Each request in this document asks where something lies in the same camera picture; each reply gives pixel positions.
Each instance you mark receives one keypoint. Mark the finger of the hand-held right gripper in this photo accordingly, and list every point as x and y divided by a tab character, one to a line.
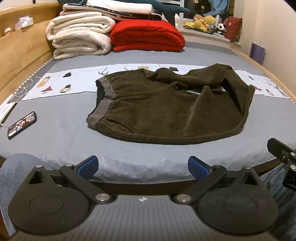
281	150

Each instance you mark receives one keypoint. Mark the small white figurine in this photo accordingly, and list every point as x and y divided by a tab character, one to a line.
7	30

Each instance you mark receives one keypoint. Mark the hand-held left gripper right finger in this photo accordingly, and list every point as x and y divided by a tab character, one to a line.
197	166

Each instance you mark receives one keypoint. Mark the tissue pack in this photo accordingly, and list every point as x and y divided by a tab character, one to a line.
23	22

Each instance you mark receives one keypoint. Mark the purple board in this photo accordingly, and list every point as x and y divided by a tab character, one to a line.
257	53

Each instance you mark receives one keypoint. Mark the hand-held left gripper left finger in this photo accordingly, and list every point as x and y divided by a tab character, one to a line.
87	165

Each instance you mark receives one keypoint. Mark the panda plush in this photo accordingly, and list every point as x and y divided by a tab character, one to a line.
221	27

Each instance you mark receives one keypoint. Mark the white charger block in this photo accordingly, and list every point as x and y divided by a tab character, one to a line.
5	110

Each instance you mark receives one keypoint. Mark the orange and yellow plush doll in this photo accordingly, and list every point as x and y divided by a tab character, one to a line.
199	22

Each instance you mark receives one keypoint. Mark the dark teal shark plush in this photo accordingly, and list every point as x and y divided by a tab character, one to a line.
163	5

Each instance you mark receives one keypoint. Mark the dark red cushion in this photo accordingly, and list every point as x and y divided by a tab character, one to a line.
233	29

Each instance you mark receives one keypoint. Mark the white folded blanket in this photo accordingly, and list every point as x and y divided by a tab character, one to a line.
78	24

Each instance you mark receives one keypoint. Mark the yellow bear plush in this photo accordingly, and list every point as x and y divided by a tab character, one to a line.
210	20

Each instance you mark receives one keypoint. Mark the black smartphone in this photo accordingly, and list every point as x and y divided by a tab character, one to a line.
22	125

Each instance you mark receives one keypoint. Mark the wooden headboard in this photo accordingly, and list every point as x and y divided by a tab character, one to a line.
23	53

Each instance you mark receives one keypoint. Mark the white pillow with navy quilt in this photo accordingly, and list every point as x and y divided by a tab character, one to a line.
138	16

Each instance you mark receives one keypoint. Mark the cream fleece folded blanket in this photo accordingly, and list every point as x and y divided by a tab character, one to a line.
78	45

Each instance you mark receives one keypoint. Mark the flat yellow plush toy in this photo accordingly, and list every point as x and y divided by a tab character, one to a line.
189	24

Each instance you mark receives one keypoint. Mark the red folded quilt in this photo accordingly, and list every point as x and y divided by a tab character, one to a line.
145	34

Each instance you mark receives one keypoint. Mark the blue curtain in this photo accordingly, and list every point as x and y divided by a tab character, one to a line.
219	5

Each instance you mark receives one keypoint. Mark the white printed cloth strip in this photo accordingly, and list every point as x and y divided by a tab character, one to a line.
76	83

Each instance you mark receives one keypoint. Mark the person's right leg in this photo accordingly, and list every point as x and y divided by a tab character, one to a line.
284	208

